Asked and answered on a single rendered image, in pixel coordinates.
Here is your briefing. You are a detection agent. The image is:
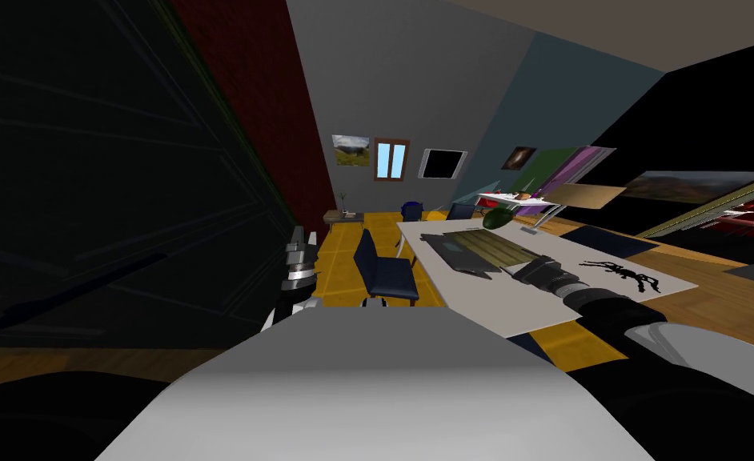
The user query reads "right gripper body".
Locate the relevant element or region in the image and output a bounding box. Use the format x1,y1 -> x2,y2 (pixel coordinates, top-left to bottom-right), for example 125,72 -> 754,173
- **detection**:
510,255 -> 582,299

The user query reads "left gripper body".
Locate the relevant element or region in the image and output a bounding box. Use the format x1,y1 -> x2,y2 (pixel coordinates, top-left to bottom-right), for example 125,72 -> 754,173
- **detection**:
285,224 -> 320,273

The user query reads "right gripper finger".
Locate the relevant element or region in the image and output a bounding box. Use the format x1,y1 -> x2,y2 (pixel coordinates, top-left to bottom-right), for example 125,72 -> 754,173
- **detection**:
443,228 -> 539,270
419,233 -> 503,279

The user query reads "white table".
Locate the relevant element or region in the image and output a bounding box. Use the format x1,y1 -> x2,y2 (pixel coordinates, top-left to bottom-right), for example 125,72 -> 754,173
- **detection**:
395,207 -> 700,339

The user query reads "white desk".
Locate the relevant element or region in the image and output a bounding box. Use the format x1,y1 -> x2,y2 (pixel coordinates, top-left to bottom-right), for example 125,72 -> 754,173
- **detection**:
475,186 -> 562,233

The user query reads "small wooden side table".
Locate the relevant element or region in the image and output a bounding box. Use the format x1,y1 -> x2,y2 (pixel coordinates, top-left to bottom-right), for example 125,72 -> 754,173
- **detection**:
323,190 -> 366,232

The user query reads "dark brown picture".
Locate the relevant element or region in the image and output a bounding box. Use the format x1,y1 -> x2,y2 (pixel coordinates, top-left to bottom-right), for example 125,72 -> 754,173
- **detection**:
501,145 -> 538,172

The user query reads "brown framed window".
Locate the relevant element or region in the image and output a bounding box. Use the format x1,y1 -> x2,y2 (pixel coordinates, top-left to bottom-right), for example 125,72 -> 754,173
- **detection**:
373,137 -> 412,183

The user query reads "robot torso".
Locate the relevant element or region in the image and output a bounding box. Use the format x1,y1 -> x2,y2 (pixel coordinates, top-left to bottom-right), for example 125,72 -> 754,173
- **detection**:
94,305 -> 657,461

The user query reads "wide landscape picture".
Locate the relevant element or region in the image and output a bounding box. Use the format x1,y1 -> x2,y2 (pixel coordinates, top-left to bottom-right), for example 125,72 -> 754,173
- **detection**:
620,169 -> 754,206

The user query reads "dark panelled door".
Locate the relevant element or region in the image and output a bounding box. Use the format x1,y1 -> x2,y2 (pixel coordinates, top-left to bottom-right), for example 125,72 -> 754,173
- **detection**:
0,0 -> 303,351

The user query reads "black picture white frame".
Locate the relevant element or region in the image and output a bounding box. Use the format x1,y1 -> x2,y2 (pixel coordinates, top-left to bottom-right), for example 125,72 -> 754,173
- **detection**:
418,147 -> 470,182

